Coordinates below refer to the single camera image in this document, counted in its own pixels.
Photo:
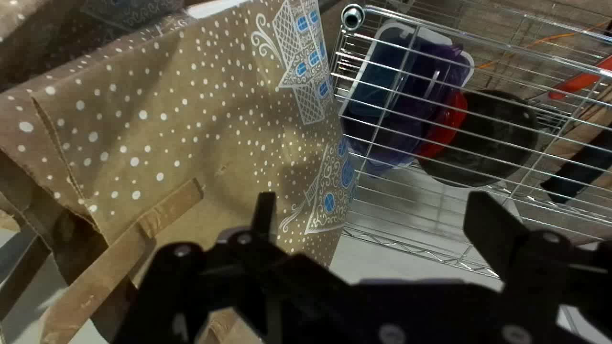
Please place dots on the blue purple container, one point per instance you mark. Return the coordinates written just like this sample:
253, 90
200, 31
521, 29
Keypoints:
395, 83

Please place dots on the black round pan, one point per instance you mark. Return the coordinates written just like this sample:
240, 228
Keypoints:
498, 136

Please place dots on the red object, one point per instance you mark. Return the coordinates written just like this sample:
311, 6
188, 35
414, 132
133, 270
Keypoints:
447, 127

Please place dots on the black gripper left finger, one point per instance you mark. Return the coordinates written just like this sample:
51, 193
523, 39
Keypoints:
192, 279

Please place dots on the orange object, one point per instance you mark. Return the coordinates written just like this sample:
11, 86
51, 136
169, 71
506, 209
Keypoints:
577, 81

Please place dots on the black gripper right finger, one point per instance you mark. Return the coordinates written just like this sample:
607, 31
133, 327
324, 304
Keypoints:
529, 274

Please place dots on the brown dotted paper bag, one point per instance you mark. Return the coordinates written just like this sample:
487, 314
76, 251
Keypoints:
165, 127

